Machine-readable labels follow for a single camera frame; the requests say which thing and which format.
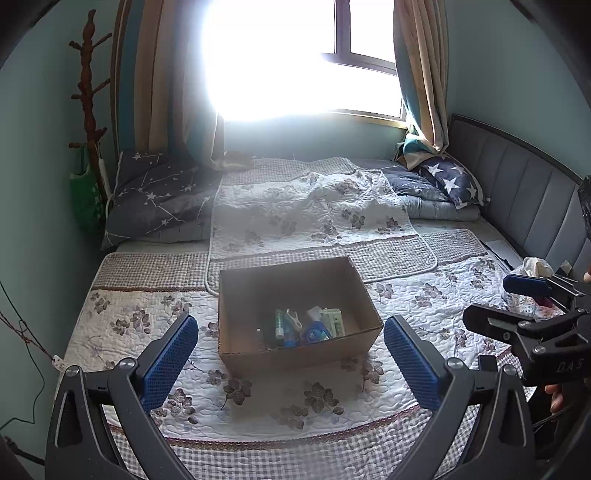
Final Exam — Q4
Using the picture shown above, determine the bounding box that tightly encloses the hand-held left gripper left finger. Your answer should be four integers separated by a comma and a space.
45, 313, 199, 480

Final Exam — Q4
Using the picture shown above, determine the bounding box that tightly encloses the green and white packet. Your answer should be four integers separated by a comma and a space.
321, 308, 347, 339

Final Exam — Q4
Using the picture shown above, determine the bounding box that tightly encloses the green bag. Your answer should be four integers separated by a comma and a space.
69, 145, 107, 234

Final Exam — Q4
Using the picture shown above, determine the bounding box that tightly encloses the grey padded headboard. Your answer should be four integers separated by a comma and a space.
448, 114, 591, 282

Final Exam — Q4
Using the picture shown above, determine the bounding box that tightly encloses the striped beige and teal curtain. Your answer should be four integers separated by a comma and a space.
393, 0, 451, 169
111, 0, 254, 171

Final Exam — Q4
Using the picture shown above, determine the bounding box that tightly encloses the person's right hand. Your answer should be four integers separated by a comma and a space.
544, 382, 566, 415

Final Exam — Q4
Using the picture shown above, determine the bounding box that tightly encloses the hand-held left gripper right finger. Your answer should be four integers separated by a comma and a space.
383, 315, 536, 480

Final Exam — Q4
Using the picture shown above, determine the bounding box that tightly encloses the grey folded blanket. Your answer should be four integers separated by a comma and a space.
381, 168, 481, 220

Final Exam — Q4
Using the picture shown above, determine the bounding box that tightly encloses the long white power strip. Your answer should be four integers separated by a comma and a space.
93, 154, 114, 217

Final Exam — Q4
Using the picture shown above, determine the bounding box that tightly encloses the white patterned cloth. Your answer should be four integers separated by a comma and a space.
505, 256, 566, 319

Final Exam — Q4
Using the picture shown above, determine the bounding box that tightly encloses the brown cardboard box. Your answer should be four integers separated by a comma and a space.
218, 256, 384, 380

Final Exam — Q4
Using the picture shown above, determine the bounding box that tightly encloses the floral quilted mat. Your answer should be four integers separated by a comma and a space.
205, 157, 438, 296

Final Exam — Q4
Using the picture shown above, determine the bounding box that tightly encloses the wooden coat rack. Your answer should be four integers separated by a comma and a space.
68, 9, 114, 204

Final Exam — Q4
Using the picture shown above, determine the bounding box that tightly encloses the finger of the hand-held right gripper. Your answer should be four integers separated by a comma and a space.
503, 274, 585, 301
463, 302, 591, 354

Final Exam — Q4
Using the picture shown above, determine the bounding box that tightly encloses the thin black cable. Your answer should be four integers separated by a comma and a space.
0, 279, 58, 425

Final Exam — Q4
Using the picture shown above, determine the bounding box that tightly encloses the dark star-line pillow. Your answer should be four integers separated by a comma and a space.
100, 150, 222, 250

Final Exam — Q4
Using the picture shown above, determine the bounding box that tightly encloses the navy star pillow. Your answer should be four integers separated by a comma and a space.
418, 154, 490, 209

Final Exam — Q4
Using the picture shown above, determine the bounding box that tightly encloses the small blue carton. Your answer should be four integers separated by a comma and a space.
301, 322, 332, 344

